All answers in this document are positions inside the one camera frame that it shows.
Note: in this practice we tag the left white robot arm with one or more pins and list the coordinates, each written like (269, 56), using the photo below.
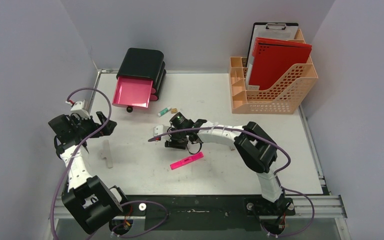
(91, 203)

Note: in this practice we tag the pink highlighter marker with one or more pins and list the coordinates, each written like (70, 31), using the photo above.
(186, 160)

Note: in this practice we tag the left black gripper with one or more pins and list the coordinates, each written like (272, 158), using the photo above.
(102, 119)

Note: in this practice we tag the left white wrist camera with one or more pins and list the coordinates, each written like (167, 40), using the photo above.
(80, 108)

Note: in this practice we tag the orange plastic file organizer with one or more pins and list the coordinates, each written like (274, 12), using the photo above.
(284, 97)

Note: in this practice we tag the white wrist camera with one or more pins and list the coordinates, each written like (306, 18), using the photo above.
(160, 129)
(80, 108)

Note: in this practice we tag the black clipboard with paper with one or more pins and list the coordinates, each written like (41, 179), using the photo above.
(271, 30)

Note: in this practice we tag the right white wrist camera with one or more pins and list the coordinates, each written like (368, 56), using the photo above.
(160, 129)

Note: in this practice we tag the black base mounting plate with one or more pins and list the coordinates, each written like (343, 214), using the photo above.
(202, 213)

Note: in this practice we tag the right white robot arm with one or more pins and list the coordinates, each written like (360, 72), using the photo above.
(256, 148)

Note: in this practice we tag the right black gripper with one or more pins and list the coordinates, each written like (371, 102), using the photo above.
(175, 143)

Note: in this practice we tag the black pink drawer unit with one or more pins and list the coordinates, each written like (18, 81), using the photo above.
(139, 79)

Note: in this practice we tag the thick red binder folder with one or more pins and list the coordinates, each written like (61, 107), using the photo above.
(271, 58)

